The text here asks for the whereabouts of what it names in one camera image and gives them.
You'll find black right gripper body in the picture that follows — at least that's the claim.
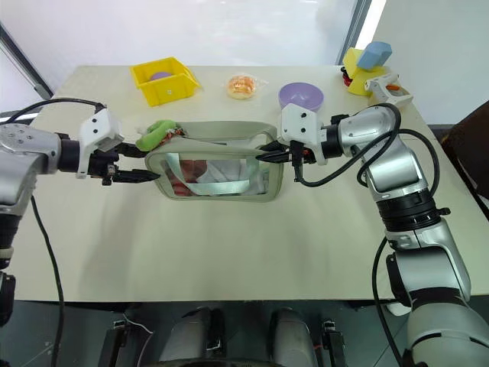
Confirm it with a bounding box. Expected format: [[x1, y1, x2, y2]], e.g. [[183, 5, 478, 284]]
[[284, 140, 320, 166]]

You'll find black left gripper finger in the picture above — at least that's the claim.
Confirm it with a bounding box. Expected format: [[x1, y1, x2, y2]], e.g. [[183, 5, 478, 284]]
[[118, 141, 150, 159], [112, 169, 160, 185]]

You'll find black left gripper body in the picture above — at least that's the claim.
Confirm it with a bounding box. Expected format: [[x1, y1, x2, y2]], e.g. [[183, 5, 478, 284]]
[[88, 143, 125, 187]]

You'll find green plush keychain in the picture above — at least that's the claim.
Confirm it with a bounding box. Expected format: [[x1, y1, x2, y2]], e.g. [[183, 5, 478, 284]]
[[134, 119, 186, 152]]

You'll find clear beige zipper pouch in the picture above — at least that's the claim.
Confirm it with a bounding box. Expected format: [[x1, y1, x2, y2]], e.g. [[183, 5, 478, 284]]
[[144, 120, 286, 204]]

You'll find white folded cloth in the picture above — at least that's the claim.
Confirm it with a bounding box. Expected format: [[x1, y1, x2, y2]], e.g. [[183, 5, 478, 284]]
[[179, 158, 269, 197]]

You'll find purple bowl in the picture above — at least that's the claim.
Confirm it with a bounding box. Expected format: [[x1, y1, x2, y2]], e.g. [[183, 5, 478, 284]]
[[277, 81, 326, 116]]

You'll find yellow plastic bin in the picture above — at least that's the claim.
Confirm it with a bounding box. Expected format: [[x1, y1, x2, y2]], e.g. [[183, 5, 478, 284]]
[[129, 56, 203, 109]]

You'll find wrapped orange bread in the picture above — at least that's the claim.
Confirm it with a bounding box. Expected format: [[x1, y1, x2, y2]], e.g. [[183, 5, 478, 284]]
[[222, 73, 269, 102]]

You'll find yellow block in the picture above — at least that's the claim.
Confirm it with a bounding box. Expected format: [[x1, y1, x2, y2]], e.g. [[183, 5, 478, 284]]
[[341, 47, 387, 97]]

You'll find white plastic gripper tool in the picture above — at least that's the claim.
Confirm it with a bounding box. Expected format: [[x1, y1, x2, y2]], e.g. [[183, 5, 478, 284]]
[[363, 72, 415, 106]]

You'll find blue block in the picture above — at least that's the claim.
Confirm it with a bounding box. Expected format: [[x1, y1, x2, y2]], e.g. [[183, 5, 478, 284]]
[[358, 41, 393, 72]]

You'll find brown chair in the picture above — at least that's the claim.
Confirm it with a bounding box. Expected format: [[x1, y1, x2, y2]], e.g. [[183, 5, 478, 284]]
[[439, 100, 489, 223]]

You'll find grey rounded robot leg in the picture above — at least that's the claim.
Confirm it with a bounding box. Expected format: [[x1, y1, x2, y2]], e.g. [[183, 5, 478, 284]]
[[157, 305, 227, 367], [267, 306, 320, 367]]

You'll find small white floor object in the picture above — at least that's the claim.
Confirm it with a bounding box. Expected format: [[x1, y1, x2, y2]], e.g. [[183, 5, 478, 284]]
[[385, 301, 411, 318]]

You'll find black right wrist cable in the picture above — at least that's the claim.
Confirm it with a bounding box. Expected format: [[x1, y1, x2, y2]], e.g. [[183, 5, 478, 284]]
[[291, 128, 441, 200]]

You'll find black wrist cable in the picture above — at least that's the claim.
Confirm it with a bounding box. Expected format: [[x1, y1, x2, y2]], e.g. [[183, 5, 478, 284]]
[[291, 128, 441, 200], [0, 98, 108, 124]]

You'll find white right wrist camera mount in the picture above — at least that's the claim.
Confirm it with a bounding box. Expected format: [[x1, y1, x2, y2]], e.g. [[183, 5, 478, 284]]
[[280, 102, 330, 166]]

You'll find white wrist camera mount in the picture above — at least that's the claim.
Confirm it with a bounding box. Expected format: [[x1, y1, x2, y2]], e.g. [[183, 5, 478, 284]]
[[75, 109, 126, 180], [280, 102, 330, 166]]

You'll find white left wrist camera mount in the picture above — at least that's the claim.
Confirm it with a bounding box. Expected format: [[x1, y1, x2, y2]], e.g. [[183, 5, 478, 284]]
[[75, 109, 126, 180]]

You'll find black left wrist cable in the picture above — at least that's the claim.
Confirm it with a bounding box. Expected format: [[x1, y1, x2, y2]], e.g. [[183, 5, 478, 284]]
[[0, 98, 108, 124]]

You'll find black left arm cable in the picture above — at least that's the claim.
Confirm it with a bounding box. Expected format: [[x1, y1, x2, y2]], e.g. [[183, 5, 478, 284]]
[[29, 193, 66, 367]]

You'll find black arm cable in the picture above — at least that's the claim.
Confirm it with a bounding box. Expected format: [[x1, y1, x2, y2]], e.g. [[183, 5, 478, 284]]
[[29, 193, 66, 367], [372, 235, 405, 367]]

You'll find grey window frame post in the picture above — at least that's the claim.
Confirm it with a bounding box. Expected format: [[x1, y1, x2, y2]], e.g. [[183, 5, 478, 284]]
[[335, 0, 373, 67]]

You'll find dark window frame bar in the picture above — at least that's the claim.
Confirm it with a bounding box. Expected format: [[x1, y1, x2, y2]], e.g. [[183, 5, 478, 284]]
[[0, 20, 55, 102]]

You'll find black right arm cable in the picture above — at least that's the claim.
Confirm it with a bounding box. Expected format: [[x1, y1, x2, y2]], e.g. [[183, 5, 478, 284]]
[[372, 235, 405, 367]]

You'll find thin white wire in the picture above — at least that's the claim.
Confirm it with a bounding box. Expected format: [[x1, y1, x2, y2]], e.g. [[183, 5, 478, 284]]
[[123, 310, 154, 336]]

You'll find black metal bracket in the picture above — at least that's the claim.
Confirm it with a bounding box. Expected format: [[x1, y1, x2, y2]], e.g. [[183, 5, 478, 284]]
[[321, 320, 347, 367], [99, 320, 129, 367]]

